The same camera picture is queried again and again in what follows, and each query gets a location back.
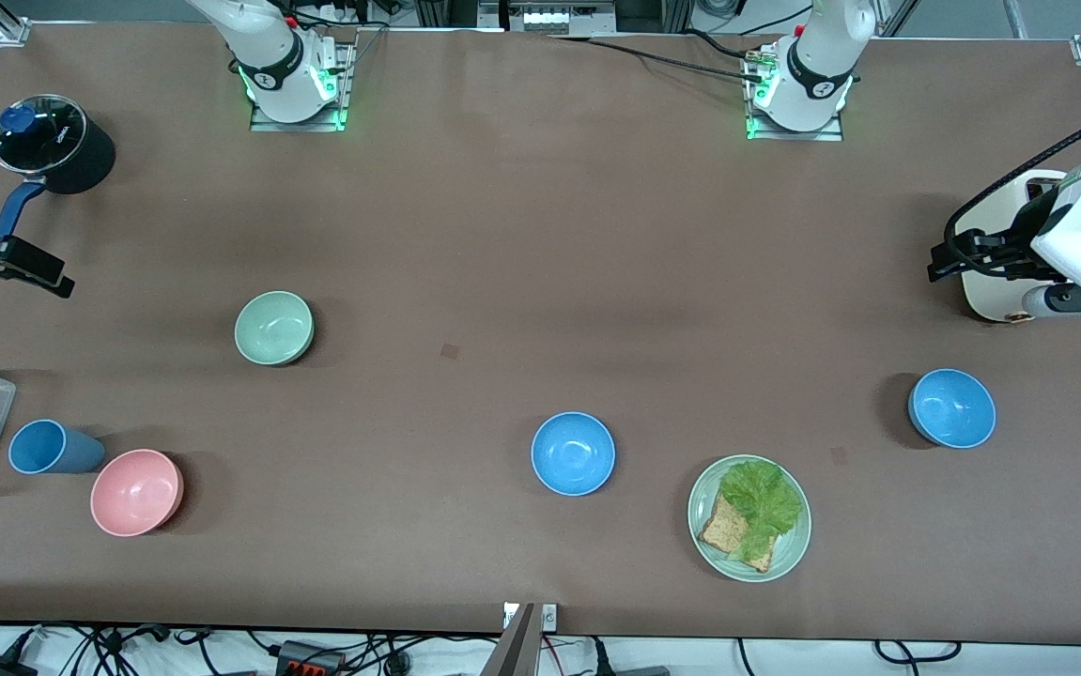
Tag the grey metal pole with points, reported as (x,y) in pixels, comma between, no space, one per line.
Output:
(514,648)

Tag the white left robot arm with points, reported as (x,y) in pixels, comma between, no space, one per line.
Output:
(817,66)

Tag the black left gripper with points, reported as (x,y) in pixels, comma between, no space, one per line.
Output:
(1015,239)

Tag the white power strip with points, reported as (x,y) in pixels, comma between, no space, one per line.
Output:
(549,17)

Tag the white table edge bracket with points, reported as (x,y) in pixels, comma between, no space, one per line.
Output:
(549,617)

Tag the glass lid with blue knob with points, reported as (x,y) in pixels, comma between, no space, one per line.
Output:
(40,133)

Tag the black orange power adapter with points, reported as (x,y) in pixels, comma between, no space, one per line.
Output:
(310,659)

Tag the pale green bowl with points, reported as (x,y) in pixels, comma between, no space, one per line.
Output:
(273,328)

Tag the blue cup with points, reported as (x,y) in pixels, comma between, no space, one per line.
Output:
(52,448)

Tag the green lettuce leaf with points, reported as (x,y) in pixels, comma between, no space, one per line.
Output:
(764,498)

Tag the brown bread slice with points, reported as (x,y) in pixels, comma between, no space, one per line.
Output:
(723,533)

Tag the pale green plate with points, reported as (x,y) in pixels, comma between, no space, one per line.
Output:
(792,545)

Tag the blue bowl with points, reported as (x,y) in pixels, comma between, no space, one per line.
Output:
(952,408)
(573,453)

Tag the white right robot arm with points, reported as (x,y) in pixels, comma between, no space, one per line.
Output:
(268,56)

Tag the pink bowl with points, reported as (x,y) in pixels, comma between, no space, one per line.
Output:
(134,492)

